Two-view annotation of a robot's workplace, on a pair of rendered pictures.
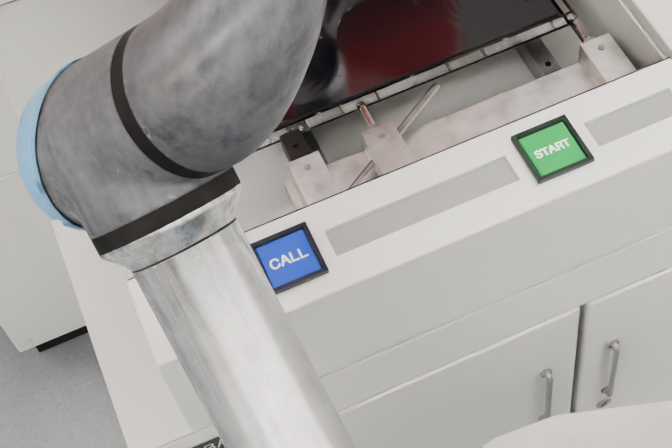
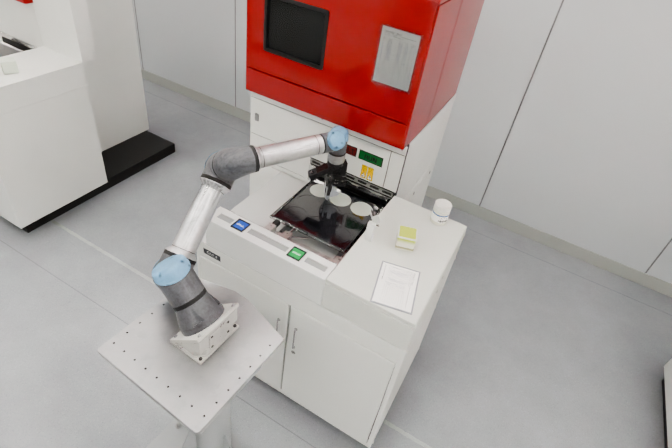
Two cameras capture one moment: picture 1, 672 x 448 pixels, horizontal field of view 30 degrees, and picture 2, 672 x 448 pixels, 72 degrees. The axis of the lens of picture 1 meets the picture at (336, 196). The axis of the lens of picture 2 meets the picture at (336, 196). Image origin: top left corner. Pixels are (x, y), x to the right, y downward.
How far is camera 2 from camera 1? 109 cm
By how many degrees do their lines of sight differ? 31
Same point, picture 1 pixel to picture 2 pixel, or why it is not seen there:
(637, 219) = (303, 288)
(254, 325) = (202, 205)
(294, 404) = (194, 222)
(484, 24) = (331, 239)
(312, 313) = (232, 236)
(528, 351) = (275, 305)
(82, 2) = (295, 183)
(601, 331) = (293, 320)
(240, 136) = (221, 171)
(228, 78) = (225, 160)
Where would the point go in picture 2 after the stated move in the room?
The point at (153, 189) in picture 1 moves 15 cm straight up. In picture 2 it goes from (210, 172) to (209, 135)
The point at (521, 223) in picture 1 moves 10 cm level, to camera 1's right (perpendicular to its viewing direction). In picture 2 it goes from (276, 258) to (295, 273)
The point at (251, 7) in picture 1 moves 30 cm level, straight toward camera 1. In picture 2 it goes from (238, 154) to (160, 189)
